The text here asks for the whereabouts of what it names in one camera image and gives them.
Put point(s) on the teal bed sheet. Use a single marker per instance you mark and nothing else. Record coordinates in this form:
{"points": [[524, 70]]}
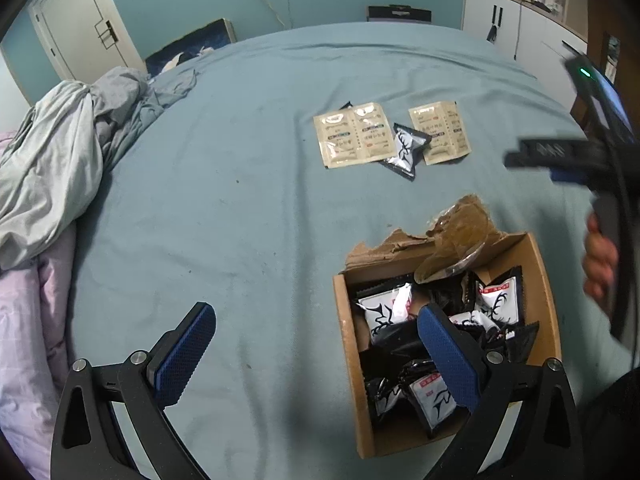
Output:
{"points": [[225, 185]]}

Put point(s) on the black hanging cloth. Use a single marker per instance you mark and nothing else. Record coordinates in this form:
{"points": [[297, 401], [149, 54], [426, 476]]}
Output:
{"points": [[492, 33]]}

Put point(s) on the pink quilt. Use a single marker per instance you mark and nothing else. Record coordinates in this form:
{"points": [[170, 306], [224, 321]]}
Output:
{"points": [[30, 335]]}

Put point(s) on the white black snack packet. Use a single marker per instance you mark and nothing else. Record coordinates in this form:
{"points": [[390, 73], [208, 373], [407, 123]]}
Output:
{"points": [[405, 147]]}

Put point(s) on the white door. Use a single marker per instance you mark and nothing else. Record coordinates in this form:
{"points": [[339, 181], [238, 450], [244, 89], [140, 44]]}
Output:
{"points": [[75, 10]]}

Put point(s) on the grey crumpled blanket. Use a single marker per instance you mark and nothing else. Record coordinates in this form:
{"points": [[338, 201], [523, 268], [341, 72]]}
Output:
{"points": [[50, 160]]}

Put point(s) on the brown wooden chair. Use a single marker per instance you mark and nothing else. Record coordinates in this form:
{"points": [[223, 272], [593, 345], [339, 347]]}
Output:
{"points": [[597, 20]]}

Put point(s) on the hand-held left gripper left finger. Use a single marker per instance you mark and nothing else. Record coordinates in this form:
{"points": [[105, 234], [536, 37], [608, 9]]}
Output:
{"points": [[182, 355]]}

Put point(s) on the pile of snack packets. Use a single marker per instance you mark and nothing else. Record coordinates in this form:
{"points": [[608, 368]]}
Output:
{"points": [[385, 317]]}

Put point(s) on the brown cardboard box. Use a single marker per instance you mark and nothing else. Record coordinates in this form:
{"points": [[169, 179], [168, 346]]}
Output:
{"points": [[545, 300]]}

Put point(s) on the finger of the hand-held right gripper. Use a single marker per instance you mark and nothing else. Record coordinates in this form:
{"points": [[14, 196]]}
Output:
{"points": [[550, 152], [570, 176]]}

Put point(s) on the person's right hand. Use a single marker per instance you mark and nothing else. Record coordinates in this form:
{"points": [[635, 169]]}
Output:
{"points": [[600, 260]]}

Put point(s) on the black flat box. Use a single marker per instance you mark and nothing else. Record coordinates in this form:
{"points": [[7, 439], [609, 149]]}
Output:
{"points": [[399, 14]]}

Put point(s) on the white cabinet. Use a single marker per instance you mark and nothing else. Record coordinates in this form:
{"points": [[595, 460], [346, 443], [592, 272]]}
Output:
{"points": [[530, 35]]}

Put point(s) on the beige sachet sheet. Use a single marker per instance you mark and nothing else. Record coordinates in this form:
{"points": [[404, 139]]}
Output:
{"points": [[440, 130], [350, 135]]}

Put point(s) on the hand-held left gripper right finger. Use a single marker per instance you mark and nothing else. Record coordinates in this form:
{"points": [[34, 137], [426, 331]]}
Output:
{"points": [[447, 350]]}

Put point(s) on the dark blue framed picture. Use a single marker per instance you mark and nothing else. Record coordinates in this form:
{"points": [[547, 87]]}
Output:
{"points": [[200, 42]]}

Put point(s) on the dark cloth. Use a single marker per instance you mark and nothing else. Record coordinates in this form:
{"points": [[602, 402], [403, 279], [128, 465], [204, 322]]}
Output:
{"points": [[610, 435]]}

